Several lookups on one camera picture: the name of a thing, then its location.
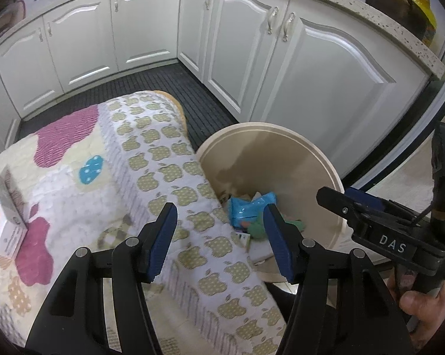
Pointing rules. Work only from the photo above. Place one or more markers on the white kitchen cabinets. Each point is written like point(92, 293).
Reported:
point(144, 22)

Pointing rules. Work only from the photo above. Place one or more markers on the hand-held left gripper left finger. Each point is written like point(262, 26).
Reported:
point(163, 241)

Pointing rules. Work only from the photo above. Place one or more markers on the dark brown clay pot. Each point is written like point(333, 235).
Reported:
point(390, 2)

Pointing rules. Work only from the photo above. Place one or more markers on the person's right hand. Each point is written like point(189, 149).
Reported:
point(426, 308)

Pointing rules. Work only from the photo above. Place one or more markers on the yellow oil bottle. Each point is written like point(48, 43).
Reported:
point(426, 18)

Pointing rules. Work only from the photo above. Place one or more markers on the speckled countertop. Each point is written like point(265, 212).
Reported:
point(355, 9)

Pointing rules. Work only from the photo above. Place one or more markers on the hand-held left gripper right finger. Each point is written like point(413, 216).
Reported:
point(278, 244)

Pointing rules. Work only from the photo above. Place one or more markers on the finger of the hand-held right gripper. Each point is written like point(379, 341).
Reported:
point(377, 205)
point(337, 201)

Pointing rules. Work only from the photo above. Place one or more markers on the white cardboard box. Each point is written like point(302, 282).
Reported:
point(7, 236)

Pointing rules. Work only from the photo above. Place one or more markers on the green cloth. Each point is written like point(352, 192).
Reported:
point(259, 230)

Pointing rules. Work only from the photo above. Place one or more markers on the copper coloured pot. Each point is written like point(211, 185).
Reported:
point(4, 20)

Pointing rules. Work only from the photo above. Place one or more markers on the blue wet wipes packet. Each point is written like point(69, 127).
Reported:
point(244, 209)

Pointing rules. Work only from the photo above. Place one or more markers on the patterned quilt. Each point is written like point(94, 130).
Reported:
point(96, 207)

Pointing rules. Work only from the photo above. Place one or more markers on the beige round bin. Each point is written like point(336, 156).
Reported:
point(281, 155)

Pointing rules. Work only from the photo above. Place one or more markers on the black ribbed floor mat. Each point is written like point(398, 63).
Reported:
point(133, 83)

